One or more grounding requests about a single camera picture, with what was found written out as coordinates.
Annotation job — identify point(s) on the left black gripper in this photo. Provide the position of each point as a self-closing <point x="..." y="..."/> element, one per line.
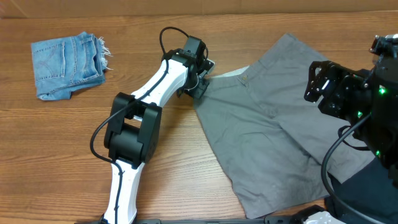
<point x="198" y="92"/>

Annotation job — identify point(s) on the folded blue denim shorts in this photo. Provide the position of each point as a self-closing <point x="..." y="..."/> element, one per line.
<point x="68" y="64"/>

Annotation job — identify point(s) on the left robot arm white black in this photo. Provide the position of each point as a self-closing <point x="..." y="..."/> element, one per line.
<point x="132" y="132"/>

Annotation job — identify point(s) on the grey shorts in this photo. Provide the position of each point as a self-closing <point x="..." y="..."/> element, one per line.
<point x="268" y="140"/>

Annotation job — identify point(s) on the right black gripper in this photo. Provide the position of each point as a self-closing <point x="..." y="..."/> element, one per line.
<point x="325" y="86"/>

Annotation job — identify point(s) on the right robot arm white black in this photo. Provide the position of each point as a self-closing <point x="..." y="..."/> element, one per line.
<point x="378" y="129"/>

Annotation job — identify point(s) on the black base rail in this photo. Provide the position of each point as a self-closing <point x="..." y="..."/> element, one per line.
<point x="266" y="220"/>

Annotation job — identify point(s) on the black t-shirt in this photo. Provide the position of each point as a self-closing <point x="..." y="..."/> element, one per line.
<point x="371" y="192"/>

